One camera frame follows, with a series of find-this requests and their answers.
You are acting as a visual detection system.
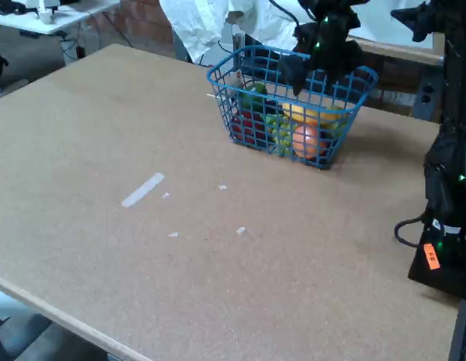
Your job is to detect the yellow toy banana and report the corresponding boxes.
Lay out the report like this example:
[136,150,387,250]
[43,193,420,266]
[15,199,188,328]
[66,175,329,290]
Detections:
[281,102,349,127]

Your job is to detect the white basket tag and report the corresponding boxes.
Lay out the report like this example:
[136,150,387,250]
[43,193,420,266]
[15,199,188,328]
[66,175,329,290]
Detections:
[227,69,246,90]

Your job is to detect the black toy grapes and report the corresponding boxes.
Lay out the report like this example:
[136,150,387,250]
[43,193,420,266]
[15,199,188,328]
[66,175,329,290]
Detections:
[261,98,290,117]

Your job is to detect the round dark green toy fruit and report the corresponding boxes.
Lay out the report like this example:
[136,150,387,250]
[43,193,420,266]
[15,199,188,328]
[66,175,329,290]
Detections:
[238,81,268,112]

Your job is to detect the white panel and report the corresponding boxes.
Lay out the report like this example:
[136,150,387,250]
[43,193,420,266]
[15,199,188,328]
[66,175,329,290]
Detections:
[347,0,437,50]

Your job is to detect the yellow-green toy fruit bunch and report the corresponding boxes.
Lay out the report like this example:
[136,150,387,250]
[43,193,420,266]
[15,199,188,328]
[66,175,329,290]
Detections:
[265,114,295,156]

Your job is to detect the wooden bench top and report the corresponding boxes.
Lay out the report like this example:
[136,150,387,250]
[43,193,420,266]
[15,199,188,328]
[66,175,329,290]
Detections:
[347,35,444,68]

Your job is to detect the orange-pink toy fruit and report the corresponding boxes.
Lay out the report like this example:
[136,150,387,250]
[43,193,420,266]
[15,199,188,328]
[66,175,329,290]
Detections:
[292,124,328,159]

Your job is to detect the red toy pomegranate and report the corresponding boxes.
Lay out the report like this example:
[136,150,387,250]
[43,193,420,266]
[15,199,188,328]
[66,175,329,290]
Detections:
[231,109,268,146]

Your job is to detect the black clamp piece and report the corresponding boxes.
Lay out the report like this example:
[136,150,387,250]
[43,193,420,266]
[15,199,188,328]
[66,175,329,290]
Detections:
[390,2,435,43]

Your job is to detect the grey outlet panel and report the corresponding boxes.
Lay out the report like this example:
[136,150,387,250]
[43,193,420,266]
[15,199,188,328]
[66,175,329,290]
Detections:
[413,63,444,122]

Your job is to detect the long white tape strip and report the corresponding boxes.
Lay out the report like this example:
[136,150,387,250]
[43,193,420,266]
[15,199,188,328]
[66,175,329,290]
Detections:
[121,172,165,208]

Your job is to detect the orange label tag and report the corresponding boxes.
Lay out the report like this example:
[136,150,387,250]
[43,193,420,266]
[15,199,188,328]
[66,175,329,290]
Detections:
[423,243,442,271]

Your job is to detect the white desk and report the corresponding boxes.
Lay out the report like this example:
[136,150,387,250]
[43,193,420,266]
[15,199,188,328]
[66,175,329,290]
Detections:
[0,0,122,65]

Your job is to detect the white object on desk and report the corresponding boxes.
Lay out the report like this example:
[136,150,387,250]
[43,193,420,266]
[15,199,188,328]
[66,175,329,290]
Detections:
[35,0,63,24]

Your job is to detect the looped black camera cable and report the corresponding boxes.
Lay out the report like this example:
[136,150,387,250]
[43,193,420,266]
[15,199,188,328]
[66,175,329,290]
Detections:
[269,0,304,28]

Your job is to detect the blue wire basket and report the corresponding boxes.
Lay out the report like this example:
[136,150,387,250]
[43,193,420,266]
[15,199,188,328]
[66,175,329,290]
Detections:
[206,44,380,170]

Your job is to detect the black base cable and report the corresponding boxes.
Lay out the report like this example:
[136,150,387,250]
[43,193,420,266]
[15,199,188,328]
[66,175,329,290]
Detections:
[394,214,431,249]

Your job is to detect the black metal post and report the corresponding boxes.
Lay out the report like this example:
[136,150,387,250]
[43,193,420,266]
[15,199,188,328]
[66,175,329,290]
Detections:
[448,299,466,361]

